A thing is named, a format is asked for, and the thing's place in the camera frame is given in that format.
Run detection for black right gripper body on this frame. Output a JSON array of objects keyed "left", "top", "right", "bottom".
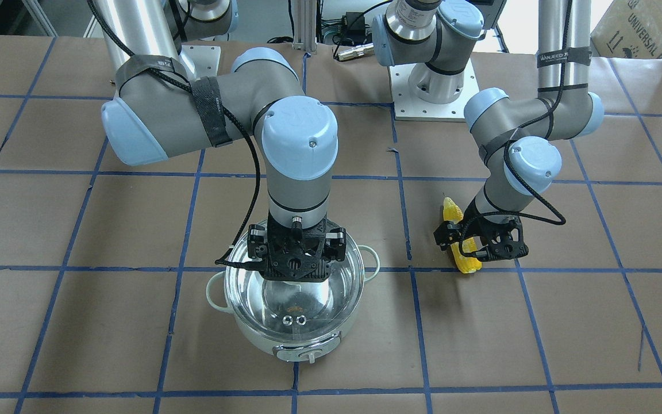
[{"left": 260, "top": 216, "right": 331, "bottom": 282}]

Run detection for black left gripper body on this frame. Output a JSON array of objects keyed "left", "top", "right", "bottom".
[{"left": 455, "top": 200, "right": 525, "bottom": 254}]

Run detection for yellow corn cob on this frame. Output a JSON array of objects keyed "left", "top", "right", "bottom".
[{"left": 443, "top": 197, "right": 482, "bottom": 274}]

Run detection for glass pot lid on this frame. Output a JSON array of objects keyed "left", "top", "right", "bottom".
[{"left": 224, "top": 237, "right": 364, "bottom": 343}]

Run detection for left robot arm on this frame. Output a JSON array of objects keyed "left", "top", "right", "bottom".
[{"left": 371, "top": 1, "right": 605, "bottom": 262}]

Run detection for pale green cooking pot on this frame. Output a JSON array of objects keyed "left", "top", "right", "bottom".
[{"left": 206, "top": 238, "right": 379, "bottom": 362}]

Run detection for cardboard box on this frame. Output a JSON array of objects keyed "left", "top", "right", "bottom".
[{"left": 591, "top": 1, "right": 662, "bottom": 59}]

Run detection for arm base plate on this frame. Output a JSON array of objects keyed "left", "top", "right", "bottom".
[
  {"left": 388, "top": 60, "right": 480, "bottom": 121},
  {"left": 179, "top": 45, "right": 221, "bottom": 81}
]

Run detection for aluminium frame post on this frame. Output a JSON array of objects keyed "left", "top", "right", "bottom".
[{"left": 291, "top": 0, "right": 320, "bottom": 55}]

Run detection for black cables on table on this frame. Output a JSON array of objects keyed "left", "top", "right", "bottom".
[{"left": 268, "top": 0, "right": 389, "bottom": 61}]

